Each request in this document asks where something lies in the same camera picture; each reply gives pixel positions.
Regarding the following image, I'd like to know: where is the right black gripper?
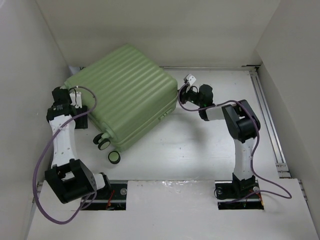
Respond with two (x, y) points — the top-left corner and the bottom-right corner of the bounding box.
(171, 85), (203, 108)

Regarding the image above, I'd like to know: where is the green suitcase blue lining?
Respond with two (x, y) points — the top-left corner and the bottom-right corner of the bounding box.
(63, 44), (178, 165)

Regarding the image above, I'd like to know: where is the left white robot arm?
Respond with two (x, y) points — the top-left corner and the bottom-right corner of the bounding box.
(44, 87), (113, 204)

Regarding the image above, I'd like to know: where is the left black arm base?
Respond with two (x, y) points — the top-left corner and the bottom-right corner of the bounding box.
(83, 180), (128, 211)

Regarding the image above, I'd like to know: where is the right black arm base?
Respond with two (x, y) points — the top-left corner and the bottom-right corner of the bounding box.
(214, 180), (264, 210)

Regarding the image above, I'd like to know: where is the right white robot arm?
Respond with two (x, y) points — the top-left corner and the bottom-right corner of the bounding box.
(177, 83), (261, 200)

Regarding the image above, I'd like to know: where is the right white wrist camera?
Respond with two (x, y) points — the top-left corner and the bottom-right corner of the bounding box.
(183, 74), (197, 86)

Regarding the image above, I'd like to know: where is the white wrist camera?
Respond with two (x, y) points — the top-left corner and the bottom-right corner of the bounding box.
(69, 89), (83, 109)
(183, 74), (197, 86)

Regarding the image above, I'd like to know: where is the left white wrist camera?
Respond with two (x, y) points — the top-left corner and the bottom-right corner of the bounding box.
(69, 89), (83, 109)

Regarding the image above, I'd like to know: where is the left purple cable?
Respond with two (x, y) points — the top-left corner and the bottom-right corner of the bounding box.
(32, 85), (98, 224)

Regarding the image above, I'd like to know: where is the aluminium table edge rail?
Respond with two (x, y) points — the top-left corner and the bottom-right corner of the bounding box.
(244, 65), (292, 179)

